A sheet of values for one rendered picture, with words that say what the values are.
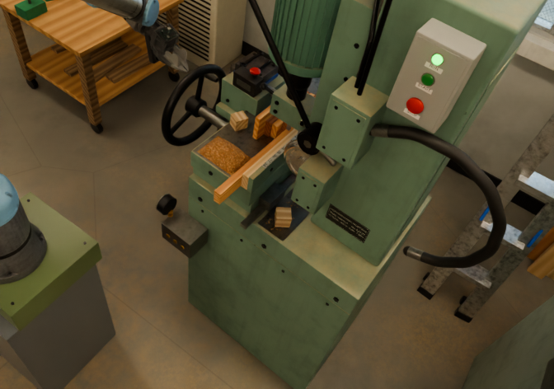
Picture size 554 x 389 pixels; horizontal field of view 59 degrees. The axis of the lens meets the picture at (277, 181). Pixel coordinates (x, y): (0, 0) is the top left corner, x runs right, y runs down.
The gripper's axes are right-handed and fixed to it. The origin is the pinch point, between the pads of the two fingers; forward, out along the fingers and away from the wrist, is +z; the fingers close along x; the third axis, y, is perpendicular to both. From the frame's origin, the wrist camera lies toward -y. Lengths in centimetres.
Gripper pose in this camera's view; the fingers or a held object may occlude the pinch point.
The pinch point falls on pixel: (184, 69)
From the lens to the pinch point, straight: 174.3
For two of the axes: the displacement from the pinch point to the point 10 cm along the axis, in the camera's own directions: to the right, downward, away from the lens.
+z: 6.8, 7.3, -0.2
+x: 6.0, -5.5, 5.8
